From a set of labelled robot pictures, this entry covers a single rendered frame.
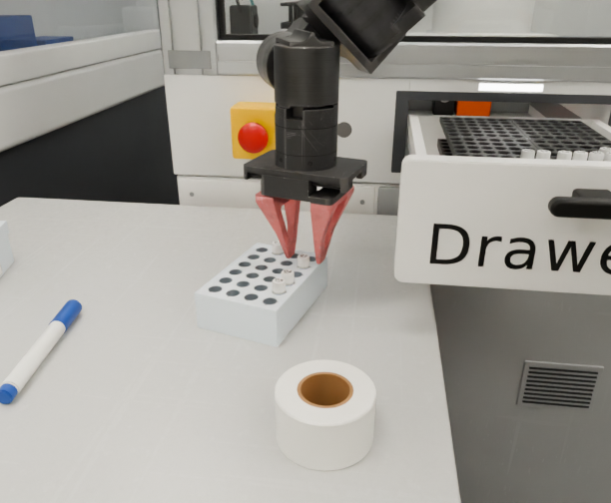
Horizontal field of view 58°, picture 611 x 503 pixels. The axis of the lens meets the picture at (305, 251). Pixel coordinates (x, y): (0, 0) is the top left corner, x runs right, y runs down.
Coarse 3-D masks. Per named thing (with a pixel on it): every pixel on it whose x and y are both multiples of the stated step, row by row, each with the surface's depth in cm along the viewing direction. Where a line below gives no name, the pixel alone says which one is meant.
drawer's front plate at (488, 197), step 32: (416, 160) 44; (448, 160) 44; (480, 160) 44; (512, 160) 44; (544, 160) 44; (416, 192) 45; (448, 192) 45; (480, 192) 44; (512, 192) 44; (544, 192) 44; (416, 224) 46; (448, 224) 46; (480, 224) 45; (512, 224) 45; (544, 224) 45; (576, 224) 44; (608, 224) 44; (416, 256) 47; (448, 256) 47; (512, 256) 46; (544, 256) 46; (512, 288) 47; (544, 288) 47; (576, 288) 47; (608, 288) 46
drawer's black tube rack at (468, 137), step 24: (456, 120) 71; (480, 120) 72; (504, 120) 72; (528, 120) 72; (552, 120) 71; (456, 144) 60; (480, 144) 61; (504, 144) 60; (528, 144) 60; (552, 144) 60; (576, 144) 60; (600, 144) 60
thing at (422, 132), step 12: (420, 120) 77; (432, 120) 77; (576, 120) 74; (588, 120) 74; (408, 132) 76; (420, 132) 68; (432, 132) 77; (600, 132) 71; (408, 144) 71; (420, 144) 62; (432, 144) 78
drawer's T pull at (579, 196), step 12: (576, 192) 42; (588, 192) 42; (600, 192) 42; (552, 204) 40; (564, 204) 40; (576, 204) 40; (588, 204) 40; (600, 204) 40; (564, 216) 40; (576, 216) 40; (588, 216) 40; (600, 216) 40
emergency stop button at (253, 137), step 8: (248, 128) 72; (256, 128) 72; (264, 128) 72; (240, 136) 72; (248, 136) 72; (256, 136) 72; (264, 136) 72; (240, 144) 73; (248, 144) 73; (256, 144) 72; (264, 144) 73; (248, 152) 74; (256, 152) 73
